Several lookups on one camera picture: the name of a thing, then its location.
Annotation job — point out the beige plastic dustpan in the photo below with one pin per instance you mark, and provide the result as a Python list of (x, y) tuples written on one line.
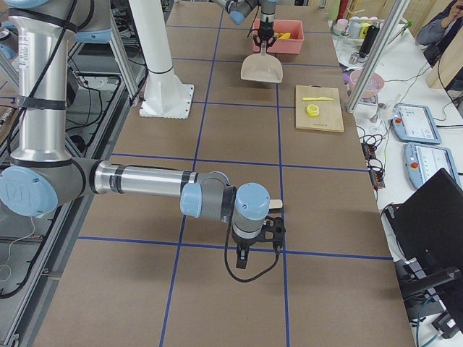
[(262, 67)]

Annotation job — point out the wooden cutting board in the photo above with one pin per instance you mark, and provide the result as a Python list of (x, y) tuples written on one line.
[(330, 118)]

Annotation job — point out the person in dark clothes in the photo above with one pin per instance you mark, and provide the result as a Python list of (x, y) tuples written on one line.
[(440, 31)]

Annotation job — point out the aluminium frame post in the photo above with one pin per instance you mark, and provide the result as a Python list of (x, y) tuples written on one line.
[(379, 46)]

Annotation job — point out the blue teach pendant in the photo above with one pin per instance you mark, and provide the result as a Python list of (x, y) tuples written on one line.
[(414, 123), (423, 161)]

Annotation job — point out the yellow plastic toy knife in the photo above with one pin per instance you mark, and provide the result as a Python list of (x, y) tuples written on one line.
[(322, 98)]

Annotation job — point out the wooden hand brush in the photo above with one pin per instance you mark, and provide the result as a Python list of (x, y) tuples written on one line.
[(275, 204)]

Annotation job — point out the pink plastic bin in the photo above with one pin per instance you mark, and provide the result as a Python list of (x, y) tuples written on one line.
[(293, 43)]

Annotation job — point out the yellow toy corn cob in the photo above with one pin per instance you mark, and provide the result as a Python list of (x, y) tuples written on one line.
[(283, 36)]

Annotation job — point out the blue teach pendant lower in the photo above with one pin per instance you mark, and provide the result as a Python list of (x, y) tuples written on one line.
[(423, 161)]

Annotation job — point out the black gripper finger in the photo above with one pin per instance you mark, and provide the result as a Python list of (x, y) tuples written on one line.
[(242, 258)]

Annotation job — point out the black monitor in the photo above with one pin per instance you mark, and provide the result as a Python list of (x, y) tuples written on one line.
[(428, 226)]

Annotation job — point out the yellow toy lemon half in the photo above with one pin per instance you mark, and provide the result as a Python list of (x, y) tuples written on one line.
[(312, 110)]

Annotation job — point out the blue teach pendant upper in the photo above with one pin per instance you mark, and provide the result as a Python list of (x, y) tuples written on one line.
[(414, 123)]

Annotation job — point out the metal measuring cup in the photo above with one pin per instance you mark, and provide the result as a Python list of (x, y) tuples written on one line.
[(357, 58)]

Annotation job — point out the black bottle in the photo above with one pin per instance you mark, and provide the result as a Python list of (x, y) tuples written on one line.
[(369, 40)]

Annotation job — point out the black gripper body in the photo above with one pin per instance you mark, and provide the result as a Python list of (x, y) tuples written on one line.
[(242, 243), (266, 24)]

